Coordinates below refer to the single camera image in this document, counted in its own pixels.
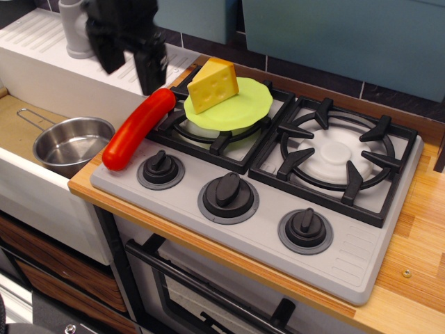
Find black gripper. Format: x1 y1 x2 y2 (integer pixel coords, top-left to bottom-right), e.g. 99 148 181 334
81 0 168 96

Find red toy sausage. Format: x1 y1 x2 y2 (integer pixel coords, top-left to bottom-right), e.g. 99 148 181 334
102 88 176 171

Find yellow cheese wedge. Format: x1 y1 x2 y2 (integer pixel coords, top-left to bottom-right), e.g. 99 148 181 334
187 58 239 114

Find small steel pot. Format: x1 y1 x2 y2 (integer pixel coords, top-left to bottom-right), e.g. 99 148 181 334
17 109 115 179

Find white sink unit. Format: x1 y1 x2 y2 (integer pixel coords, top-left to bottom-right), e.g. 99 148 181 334
0 7 202 267

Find light green plate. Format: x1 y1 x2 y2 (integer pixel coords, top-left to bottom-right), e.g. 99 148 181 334
184 77 273 131

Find grey toy faucet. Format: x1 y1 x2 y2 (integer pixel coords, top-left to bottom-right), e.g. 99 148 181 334
58 0 95 59

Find black left stove knob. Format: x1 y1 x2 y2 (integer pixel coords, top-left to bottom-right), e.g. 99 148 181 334
137 150 185 191

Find black stove knob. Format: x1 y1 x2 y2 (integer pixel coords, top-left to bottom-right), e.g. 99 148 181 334
277 208 334 255
197 172 259 225
137 150 185 191

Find black left burner grate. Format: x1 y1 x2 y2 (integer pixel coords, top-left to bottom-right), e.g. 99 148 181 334
146 66 296 174

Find black burner grate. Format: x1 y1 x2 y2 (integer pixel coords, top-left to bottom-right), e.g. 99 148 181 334
249 97 423 228
146 66 296 174

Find black middle stove knob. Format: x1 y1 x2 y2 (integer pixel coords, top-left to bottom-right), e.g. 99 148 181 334
197 172 259 225

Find wooden drawer fronts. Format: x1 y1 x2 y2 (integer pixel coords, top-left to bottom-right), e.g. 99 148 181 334
1 212 138 333

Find grey toy stove top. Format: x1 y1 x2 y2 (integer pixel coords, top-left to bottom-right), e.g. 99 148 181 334
89 64 425 307

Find black right burner grate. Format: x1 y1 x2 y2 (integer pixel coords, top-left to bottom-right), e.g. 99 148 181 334
249 97 423 228

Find black right stove knob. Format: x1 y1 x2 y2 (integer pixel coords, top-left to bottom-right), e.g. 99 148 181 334
277 208 334 255

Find oven door with black handle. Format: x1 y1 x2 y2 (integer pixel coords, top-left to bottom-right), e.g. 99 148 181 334
115 217 358 333

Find teal right wall cabinet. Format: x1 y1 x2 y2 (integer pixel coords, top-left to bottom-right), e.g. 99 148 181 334
243 1 444 102

